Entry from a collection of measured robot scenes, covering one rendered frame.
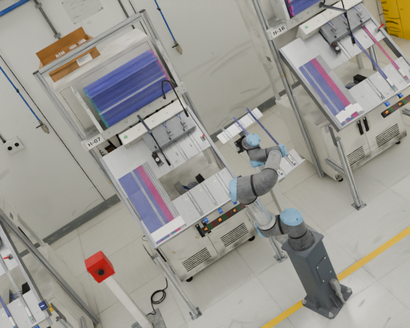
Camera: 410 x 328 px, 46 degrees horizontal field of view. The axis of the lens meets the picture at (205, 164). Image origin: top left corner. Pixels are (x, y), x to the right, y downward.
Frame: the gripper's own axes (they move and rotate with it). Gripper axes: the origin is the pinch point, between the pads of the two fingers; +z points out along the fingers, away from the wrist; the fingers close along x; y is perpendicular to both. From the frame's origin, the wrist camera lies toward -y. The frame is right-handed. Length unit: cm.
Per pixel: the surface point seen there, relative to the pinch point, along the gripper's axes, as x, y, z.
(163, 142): 36, 34, 14
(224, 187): 22.0, -13.4, 7.2
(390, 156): -114, -77, 52
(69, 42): 46, 127, 29
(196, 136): 15.2, 24.5, 16.4
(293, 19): -84, 51, 1
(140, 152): 51, 38, 23
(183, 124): 18.4, 36.0, 12.4
